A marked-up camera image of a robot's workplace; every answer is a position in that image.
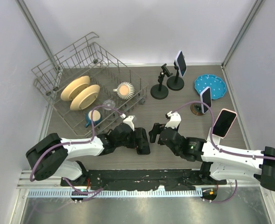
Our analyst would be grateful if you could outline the black phone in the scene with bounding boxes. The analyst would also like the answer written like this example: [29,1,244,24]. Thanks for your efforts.
[135,127,150,155]

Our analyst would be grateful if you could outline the black phone stand short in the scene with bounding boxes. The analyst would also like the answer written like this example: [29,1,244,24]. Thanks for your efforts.
[150,63,173,100]

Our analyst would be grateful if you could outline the black phone stand tall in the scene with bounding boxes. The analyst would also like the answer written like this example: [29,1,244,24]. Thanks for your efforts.
[167,62,184,91]

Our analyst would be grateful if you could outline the purple case phone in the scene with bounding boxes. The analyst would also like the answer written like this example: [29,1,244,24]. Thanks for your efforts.
[175,50,187,77]

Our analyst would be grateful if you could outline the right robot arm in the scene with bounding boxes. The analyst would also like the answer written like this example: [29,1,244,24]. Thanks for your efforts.
[149,123,275,192]

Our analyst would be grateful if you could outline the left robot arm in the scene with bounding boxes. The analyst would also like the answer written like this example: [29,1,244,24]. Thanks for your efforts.
[26,123,150,186]

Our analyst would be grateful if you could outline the wooden base phone stand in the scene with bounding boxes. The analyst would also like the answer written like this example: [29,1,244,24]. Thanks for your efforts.
[190,103,203,116]

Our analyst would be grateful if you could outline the white phone stand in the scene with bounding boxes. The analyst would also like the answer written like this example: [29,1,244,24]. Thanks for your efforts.
[206,127,221,145]

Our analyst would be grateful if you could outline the lavender phone on wooden stand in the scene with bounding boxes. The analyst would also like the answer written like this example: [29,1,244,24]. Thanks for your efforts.
[200,86,212,114]

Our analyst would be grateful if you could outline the pink case phone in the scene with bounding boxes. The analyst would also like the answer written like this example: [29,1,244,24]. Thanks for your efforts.
[212,108,237,139]

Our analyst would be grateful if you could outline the blue mug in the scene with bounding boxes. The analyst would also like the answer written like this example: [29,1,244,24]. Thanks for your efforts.
[85,110,102,128]

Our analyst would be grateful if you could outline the clear glass cup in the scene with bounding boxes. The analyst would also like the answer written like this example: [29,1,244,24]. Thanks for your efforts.
[103,99,115,111]

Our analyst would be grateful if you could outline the ribbed white mug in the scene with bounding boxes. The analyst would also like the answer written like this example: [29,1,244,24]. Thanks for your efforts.
[113,82,135,100]

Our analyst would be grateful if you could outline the beige plate front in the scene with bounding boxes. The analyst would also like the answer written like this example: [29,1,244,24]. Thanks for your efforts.
[70,84,100,111]

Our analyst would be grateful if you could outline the beige plate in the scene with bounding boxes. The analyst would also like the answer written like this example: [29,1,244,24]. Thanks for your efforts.
[70,84,100,111]
[61,76,90,101]

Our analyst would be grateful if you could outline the blue polka dot plate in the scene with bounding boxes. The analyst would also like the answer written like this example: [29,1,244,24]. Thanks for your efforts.
[194,74,227,100]

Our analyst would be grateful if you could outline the beige plate rear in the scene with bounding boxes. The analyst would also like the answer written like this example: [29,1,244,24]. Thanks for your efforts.
[61,76,90,101]

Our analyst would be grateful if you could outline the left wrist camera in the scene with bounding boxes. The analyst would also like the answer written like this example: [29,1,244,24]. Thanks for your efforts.
[120,113,136,131]

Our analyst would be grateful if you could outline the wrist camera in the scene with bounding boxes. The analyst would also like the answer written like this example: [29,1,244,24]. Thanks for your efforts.
[165,111,181,129]
[120,113,136,131]

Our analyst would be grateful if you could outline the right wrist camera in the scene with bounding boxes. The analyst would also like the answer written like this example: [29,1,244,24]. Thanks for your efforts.
[165,111,181,129]

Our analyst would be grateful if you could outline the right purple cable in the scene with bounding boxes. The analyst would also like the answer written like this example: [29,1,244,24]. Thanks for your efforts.
[169,100,275,164]

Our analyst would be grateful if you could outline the purple cable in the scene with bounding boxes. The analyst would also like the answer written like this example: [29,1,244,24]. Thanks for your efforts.
[29,105,126,182]
[169,100,275,164]

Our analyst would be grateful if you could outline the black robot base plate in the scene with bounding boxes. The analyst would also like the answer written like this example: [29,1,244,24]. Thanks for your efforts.
[71,169,227,191]

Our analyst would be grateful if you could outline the white cable duct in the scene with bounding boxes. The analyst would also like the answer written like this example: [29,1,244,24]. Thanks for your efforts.
[28,188,202,198]

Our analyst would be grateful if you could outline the grey wire dish rack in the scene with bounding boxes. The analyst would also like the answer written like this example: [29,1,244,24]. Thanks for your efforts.
[32,32,148,138]

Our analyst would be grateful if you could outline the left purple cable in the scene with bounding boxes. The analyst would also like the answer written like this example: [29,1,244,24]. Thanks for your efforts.
[29,105,126,182]

